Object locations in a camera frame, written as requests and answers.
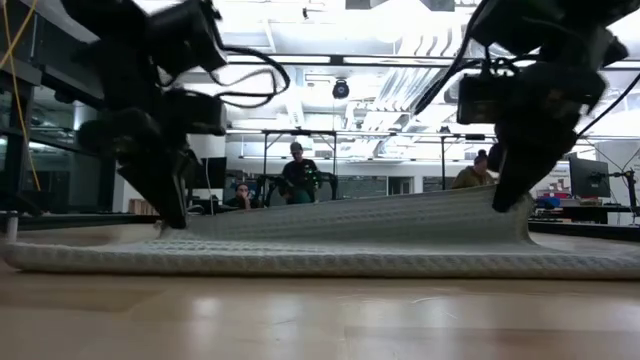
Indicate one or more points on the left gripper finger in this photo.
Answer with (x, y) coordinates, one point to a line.
(157, 190)
(180, 195)

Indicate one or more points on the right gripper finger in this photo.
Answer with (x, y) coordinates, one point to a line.
(542, 167)
(512, 180)

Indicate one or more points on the grey waffle microfiber towel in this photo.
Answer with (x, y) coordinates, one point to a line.
(320, 250)

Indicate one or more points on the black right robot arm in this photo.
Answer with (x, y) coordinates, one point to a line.
(550, 25)

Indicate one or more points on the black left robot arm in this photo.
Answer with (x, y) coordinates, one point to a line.
(125, 50)

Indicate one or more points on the wooden crates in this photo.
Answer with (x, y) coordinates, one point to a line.
(142, 206)

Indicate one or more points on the blue storage bin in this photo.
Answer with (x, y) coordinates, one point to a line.
(549, 202)

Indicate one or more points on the person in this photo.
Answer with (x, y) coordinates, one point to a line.
(472, 176)
(300, 172)
(242, 196)

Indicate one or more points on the black computer monitor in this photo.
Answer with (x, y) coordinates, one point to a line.
(215, 172)
(589, 177)

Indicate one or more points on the black ceiling spotlight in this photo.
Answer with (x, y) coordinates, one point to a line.
(341, 89)

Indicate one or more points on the LED light bar beam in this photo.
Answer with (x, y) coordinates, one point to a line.
(340, 60)

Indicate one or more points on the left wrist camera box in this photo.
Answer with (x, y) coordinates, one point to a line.
(195, 112)

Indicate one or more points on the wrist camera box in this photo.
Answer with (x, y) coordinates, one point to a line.
(480, 100)
(195, 112)

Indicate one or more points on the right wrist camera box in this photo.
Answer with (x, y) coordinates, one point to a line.
(480, 100)

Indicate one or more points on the black workstation frame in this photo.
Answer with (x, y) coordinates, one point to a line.
(265, 150)
(443, 160)

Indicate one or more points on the black aluminium table frame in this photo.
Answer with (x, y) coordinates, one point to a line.
(75, 220)

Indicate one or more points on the white base plate foot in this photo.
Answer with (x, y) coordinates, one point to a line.
(11, 227)

